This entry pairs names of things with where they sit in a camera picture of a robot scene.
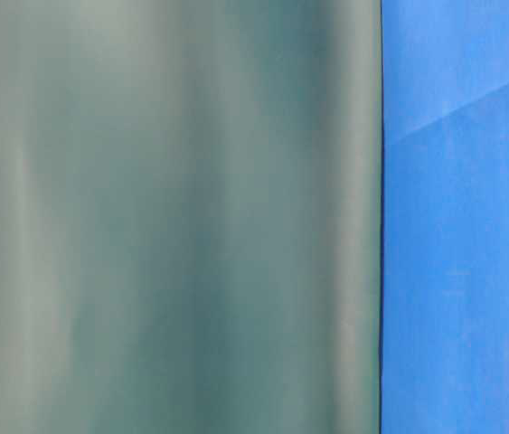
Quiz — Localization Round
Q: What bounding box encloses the blue table cloth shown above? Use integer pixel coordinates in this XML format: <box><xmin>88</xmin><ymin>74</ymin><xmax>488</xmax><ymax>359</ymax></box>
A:
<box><xmin>382</xmin><ymin>1</ymin><xmax>509</xmax><ymax>433</ymax></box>

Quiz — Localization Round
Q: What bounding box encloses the blurred grey-green foreground panel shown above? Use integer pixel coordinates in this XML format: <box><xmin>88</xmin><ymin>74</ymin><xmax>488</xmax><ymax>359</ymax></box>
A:
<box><xmin>0</xmin><ymin>1</ymin><xmax>381</xmax><ymax>433</ymax></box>

